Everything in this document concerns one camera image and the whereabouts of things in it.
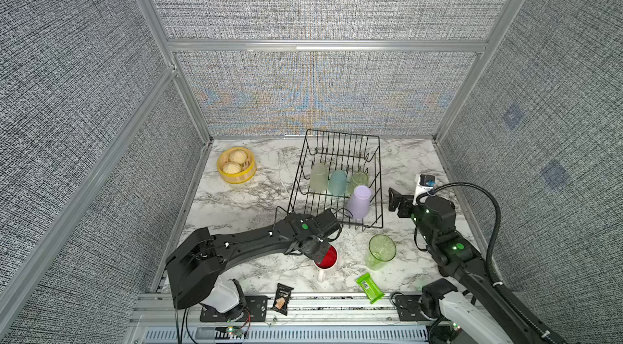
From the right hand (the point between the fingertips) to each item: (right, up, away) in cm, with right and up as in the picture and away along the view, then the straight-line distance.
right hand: (404, 188), depth 78 cm
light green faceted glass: (-11, +1, +20) cm, 22 cm away
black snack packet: (-39, -33, -4) cm, 51 cm away
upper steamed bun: (-61, +11, +26) cm, 67 cm away
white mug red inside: (-25, -22, -4) cm, 34 cm away
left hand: (-28, -22, +1) cm, 35 cm away
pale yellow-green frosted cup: (-27, +2, +19) cm, 33 cm away
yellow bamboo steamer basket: (-57, +5, +24) cm, 62 cm away
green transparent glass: (-9, -18, -5) cm, 21 cm away
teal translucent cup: (-20, 0, +18) cm, 26 cm away
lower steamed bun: (-63, +6, +23) cm, 67 cm away
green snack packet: (-11, -31, -1) cm, 33 cm away
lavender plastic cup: (-14, -6, +6) cm, 16 cm away
